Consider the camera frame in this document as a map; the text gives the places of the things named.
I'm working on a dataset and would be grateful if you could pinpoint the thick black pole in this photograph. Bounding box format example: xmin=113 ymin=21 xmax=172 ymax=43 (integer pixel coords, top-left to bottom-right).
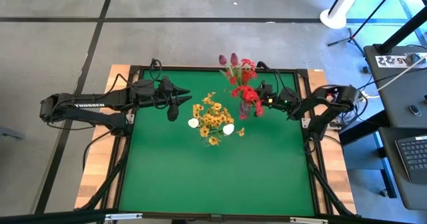
xmin=375 ymin=7 xmax=427 ymax=55

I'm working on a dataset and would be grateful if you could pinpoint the black tripod stand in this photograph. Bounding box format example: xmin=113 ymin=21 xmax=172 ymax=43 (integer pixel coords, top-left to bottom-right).
xmin=326 ymin=0 xmax=401 ymax=57

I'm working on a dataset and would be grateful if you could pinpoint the yellow artificial flower bunch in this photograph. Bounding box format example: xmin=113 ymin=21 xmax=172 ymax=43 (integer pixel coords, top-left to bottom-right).
xmin=191 ymin=91 xmax=246 ymax=147

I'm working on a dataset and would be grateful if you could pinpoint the pink ribbed glass vase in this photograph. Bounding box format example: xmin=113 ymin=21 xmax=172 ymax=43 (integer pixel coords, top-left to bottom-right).
xmin=238 ymin=100 xmax=252 ymax=119

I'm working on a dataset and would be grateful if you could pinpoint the dark grey desk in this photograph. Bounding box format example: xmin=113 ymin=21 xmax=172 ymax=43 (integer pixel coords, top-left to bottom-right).
xmin=362 ymin=43 xmax=427 ymax=129

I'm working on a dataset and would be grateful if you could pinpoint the green table mat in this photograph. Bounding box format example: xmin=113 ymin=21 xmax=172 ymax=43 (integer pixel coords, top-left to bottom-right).
xmin=118 ymin=69 xmax=316 ymax=217

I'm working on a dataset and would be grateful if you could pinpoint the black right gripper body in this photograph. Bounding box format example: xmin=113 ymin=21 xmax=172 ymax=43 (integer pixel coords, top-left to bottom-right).
xmin=265 ymin=83 xmax=301 ymax=114

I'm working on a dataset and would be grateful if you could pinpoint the blue desk frame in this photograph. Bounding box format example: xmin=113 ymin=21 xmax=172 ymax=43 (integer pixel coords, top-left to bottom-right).
xmin=343 ymin=130 xmax=398 ymax=198

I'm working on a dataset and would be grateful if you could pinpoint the white pole with round base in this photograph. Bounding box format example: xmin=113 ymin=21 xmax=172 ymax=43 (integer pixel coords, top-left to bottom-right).
xmin=319 ymin=0 xmax=368 ymax=31

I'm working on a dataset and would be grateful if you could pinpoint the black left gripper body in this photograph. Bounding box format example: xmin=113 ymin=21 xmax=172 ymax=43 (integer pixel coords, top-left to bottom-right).
xmin=133 ymin=76 xmax=174 ymax=109

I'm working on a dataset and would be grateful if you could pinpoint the black keyboard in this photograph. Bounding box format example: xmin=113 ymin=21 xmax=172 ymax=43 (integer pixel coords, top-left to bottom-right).
xmin=395 ymin=135 xmax=427 ymax=185

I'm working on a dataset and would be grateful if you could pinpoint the white label paper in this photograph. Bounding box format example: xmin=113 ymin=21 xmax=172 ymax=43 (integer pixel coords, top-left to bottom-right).
xmin=375 ymin=52 xmax=427 ymax=68

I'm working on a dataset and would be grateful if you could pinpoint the red artificial flower bunch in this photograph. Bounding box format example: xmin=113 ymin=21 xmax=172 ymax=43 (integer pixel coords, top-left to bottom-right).
xmin=227 ymin=58 xmax=258 ymax=87
xmin=231 ymin=85 xmax=265 ymax=121

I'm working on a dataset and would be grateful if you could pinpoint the white cable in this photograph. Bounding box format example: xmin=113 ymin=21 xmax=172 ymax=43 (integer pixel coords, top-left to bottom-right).
xmin=358 ymin=55 xmax=427 ymax=104

